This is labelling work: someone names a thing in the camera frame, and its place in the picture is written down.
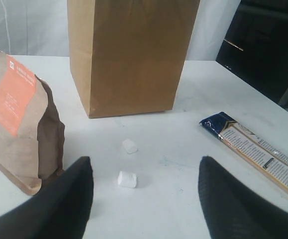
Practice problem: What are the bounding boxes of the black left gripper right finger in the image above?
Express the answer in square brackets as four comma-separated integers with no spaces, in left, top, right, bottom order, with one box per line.
[198,156,288,239]

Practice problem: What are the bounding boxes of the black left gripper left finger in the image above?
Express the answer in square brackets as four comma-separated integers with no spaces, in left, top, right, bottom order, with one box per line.
[0,156,94,239]

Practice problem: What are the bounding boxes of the long noodle package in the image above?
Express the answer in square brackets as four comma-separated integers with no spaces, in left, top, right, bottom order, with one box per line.
[199,112,288,193]

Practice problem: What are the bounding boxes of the brown kraft pouch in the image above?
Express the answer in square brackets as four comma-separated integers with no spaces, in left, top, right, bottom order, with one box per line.
[0,51,65,196]

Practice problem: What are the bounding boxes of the large brown paper bag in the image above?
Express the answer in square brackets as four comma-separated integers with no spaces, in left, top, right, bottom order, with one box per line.
[67,0,199,118]

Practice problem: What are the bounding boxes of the white marshmallow middle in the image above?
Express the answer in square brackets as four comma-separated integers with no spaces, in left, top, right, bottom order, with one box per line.
[117,171,137,188]

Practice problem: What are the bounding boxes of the white marshmallow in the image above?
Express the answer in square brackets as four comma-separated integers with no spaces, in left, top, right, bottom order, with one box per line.
[122,139,138,154]
[117,171,137,188]

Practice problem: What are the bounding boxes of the white marshmallow upper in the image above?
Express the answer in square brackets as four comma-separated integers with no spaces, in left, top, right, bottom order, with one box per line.
[122,139,138,154]

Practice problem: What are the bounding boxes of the black frame beside table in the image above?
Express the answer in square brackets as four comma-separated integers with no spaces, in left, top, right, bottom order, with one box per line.
[216,0,288,111]

